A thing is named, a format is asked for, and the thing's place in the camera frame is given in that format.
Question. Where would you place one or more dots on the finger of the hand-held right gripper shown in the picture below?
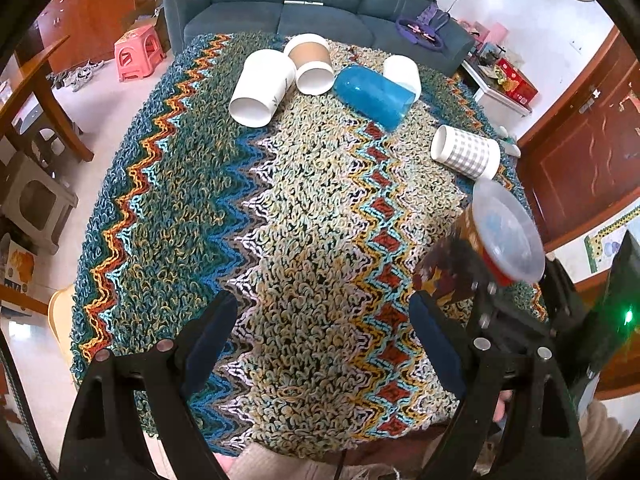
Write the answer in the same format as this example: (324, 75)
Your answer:
(500, 317)
(565, 295)

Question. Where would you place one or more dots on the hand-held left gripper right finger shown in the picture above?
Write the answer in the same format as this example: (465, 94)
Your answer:
(435, 340)

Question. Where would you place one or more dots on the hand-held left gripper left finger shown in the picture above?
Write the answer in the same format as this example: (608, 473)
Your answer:
(207, 340)

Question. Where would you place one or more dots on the brown cup with clear lid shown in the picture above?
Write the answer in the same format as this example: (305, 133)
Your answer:
(492, 245)

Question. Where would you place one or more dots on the grey checked cup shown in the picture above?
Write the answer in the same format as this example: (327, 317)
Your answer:
(465, 152)

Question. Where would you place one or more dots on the blue translucent cup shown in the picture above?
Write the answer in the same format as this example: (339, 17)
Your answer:
(372, 95)

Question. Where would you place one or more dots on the large white cup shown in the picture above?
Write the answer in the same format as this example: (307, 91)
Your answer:
(262, 90)

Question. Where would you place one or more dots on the small white cup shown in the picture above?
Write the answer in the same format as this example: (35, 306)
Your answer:
(402, 72)

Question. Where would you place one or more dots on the brown paper cup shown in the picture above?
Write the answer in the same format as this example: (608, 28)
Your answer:
(310, 62)

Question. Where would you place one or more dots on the person's right hand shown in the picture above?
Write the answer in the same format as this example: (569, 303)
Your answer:
(500, 405)

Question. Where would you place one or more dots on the zigzag knitted blanket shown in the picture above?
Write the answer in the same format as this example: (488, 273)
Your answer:
(280, 240)

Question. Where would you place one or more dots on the wooden door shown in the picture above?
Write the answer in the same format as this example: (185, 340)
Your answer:
(585, 150)

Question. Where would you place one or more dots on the person's beige sweater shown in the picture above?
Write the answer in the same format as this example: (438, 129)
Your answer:
(280, 467)

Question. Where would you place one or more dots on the colourful picture box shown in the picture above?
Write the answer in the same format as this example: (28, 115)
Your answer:
(17, 270)

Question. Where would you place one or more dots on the white side table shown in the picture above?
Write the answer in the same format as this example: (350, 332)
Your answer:
(492, 92)

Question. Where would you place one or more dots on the red box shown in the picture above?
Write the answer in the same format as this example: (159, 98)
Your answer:
(517, 82)

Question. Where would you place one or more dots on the grey plastic stool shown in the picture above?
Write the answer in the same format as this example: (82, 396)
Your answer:
(35, 200)

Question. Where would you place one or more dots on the pink box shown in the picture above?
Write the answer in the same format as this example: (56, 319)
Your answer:
(492, 35)

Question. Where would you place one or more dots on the wooden chair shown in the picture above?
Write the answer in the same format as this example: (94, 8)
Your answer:
(37, 100)

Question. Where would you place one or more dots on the pink plastic stool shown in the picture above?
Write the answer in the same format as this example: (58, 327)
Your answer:
(137, 52)

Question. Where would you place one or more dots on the pile of shoes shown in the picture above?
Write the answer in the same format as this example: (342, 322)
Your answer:
(80, 72)

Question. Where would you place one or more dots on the purple toy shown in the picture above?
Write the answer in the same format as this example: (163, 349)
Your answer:
(420, 30)

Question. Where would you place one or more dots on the cardboard box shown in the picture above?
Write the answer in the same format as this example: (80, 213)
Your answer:
(147, 25)

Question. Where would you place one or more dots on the wooden cabinet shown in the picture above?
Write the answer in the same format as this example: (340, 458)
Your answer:
(95, 5)

